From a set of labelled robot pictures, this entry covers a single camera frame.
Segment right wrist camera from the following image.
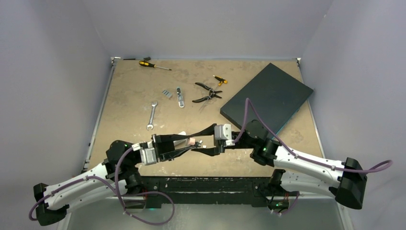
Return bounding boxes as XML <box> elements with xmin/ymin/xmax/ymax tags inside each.
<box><xmin>214</xmin><ymin>124</ymin><xmax>234</xmax><ymax>146</ymax></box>

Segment silver staple strip block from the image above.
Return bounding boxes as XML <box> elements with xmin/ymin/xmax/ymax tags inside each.
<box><xmin>162</xmin><ymin>90</ymin><xmax>172</xmax><ymax>98</ymax></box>

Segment pink white stapler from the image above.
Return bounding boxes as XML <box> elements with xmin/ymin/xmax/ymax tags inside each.
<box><xmin>173</xmin><ymin>131</ymin><xmax>203</xmax><ymax>149</ymax></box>

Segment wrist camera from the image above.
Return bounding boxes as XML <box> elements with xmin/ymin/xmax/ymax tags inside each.
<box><xmin>214</xmin><ymin>124</ymin><xmax>234</xmax><ymax>146</ymax></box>
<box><xmin>131</xmin><ymin>141</ymin><xmax>158</xmax><ymax>165</ymax></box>

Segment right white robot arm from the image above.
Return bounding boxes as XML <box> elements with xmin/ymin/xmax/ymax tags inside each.
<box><xmin>192</xmin><ymin>120</ymin><xmax>367</xmax><ymax>210</ymax></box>

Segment silver open-end wrench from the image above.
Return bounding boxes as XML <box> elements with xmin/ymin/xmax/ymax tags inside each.
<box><xmin>146</xmin><ymin>101</ymin><xmax>158</xmax><ymax>130</ymax></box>

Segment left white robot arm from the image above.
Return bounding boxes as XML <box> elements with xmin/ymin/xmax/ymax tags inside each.
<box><xmin>28</xmin><ymin>133</ymin><xmax>202</xmax><ymax>226</ymax></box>

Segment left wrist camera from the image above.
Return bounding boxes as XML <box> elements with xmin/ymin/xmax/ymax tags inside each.
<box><xmin>131</xmin><ymin>141</ymin><xmax>158</xmax><ymax>165</ymax></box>

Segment black handled pliers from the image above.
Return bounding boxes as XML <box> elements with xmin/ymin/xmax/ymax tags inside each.
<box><xmin>192</xmin><ymin>82</ymin><xmax>223</xmax><ymax>104</ymax></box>

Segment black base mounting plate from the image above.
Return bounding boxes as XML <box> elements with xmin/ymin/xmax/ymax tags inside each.
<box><xmin>113</xmin><ymin>176</ymin><xmax>302</xmax><ymax>209</ymax></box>

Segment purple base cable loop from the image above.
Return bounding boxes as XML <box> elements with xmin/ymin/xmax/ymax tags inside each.
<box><xmin>122</xmin><ymin>189</ymin><xmax>177</xmax><ymax>225</ymax></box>

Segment black flat box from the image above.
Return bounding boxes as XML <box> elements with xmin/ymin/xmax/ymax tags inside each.
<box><xmin>220</xmin><ymin>63</ymin><xmax>314</xmax><ymax>134</ymax></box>

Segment small yellow black screwdriver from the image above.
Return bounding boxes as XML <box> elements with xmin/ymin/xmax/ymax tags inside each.
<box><xmin>213</xmin><ymin>75</ymin><xmax>227</xmax><ymax>86</ymax></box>

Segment silver stapler magazine tray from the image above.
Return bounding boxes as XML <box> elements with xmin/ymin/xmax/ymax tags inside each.
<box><xmin>176</xmin><ymin>87</ymin><xmax>185</xmax><ymax>108</ymax></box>

